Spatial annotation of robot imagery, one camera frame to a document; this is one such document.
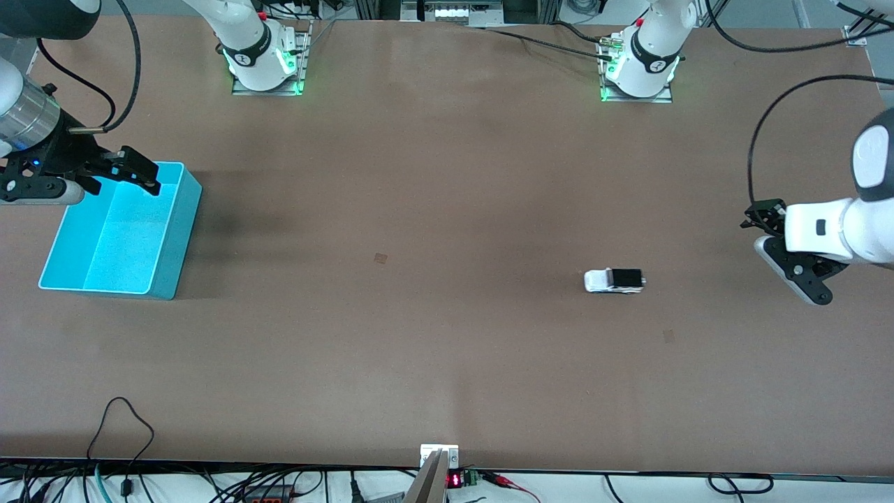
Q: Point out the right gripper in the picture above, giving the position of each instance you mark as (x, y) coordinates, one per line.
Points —
(68, 155)

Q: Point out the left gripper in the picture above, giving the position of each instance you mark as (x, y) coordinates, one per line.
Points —
(767, 214)

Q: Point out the white jeep toy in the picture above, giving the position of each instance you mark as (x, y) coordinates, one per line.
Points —
(601, 281)

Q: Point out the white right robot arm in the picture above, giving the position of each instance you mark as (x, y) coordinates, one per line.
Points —
(244, 35)

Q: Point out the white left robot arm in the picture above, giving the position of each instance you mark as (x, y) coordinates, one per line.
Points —
(873, 223)

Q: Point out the cyan plastic bin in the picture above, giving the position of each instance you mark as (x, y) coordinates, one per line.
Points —
(126, 237)

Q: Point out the black power strip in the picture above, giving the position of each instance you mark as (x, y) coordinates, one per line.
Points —
(269, 497)

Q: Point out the lit control box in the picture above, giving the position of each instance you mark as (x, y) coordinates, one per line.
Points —
(454, 12)

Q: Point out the white mounting plate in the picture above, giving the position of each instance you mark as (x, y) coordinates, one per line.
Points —
(452, 457)

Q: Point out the red LED display module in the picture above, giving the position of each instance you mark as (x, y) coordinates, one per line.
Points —
(461, 479)

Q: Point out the grey aluminium bar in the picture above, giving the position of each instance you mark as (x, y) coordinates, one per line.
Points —
(427, 485)

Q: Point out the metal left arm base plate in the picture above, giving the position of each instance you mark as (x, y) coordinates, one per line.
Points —
(635, 100)

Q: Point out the metal corner bracket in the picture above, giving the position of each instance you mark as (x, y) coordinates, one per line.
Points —
(853, 36)

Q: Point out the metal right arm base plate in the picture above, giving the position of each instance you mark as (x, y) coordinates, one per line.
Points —
(304, 56)

